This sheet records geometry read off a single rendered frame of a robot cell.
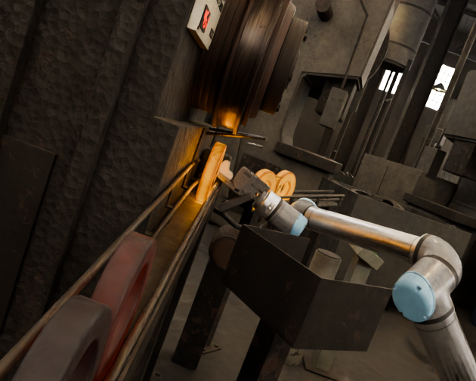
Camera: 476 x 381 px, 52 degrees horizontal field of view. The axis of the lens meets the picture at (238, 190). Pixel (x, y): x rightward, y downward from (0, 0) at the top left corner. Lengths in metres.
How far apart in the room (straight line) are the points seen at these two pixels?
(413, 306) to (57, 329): 1.08
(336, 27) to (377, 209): 1.53
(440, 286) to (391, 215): 2.32
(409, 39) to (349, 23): 6.23
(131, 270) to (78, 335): 0.16
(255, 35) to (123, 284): 0.86
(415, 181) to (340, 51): 1.75
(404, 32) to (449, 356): 9.23
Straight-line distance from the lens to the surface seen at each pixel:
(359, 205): 3.53
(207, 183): 1.41
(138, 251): 0.58
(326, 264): 2.16
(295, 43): 1.38
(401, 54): 10.33
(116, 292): 0.55
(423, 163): 5.40
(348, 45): 4.19
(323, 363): 2.38
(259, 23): 1.29
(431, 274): 1.38
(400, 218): 3.71
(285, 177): 2.07
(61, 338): 0.42
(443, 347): 1.45
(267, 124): 4.17
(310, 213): 1.73
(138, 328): 0.68
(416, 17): 10.52
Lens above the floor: 0.92
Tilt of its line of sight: 7 degrees down
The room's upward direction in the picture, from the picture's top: 20 degrees clockwise
